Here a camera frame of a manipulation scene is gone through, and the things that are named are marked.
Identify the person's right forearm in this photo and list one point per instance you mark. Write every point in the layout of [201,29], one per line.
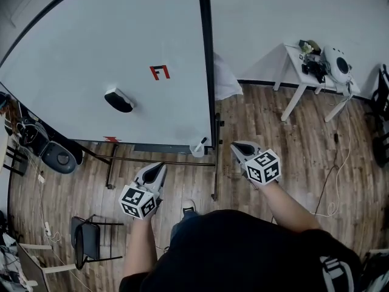
[288,205]

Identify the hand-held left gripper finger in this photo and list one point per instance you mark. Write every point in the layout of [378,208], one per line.
[140,176]
[163,178]

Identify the clear tube with black cap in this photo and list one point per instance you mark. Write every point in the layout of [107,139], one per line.
[200,144]

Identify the red tape patch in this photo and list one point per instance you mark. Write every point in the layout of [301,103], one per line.
[112,139]

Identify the black white whiteboard eraser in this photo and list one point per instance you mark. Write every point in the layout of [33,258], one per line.
[118,102]

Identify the person's left forearm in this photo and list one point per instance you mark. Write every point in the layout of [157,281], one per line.
[139,248]

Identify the red black tape mark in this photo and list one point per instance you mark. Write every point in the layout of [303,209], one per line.
[154,73]

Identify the small green object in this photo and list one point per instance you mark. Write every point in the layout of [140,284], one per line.
[311,46]

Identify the black office chair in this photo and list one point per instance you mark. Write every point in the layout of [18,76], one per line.
[381,96]

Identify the white cloth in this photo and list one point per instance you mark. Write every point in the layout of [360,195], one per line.
[225,81]

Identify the brown board wooden frame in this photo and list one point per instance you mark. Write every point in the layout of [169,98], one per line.
[30,269]

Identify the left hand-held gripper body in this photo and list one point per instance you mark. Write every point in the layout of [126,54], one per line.
[136,201]

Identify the black metal stool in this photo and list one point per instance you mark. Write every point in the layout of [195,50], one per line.
[15,163]

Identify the black folding chair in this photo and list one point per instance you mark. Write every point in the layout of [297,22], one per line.
[89,236]

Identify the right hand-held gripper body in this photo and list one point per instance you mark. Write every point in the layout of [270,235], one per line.
[264,167]

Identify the person's blue jeans leg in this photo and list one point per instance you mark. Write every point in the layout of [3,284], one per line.
[182,224]

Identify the white round device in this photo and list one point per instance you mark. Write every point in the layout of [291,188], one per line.
[329,59]

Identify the white power adapter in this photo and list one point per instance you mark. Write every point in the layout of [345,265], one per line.
[41,179]

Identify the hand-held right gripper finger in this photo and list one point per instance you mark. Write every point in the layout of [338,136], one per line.
[255,147]
[238,157]

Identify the person's black shirt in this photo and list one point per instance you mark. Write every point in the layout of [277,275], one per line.
[237,254]

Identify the person's white shoe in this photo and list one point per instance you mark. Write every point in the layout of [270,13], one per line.
[188,206]

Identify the white power strip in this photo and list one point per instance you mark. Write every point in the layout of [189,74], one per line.
[48,229]

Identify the white table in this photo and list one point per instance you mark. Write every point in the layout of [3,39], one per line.
[296,62]

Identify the black bag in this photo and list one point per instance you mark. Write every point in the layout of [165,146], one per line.
[377,272]

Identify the dark gray round device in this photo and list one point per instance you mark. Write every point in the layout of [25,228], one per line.
[59,160]

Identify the white whiteboard black frame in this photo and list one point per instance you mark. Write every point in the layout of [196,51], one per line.
[91,41]

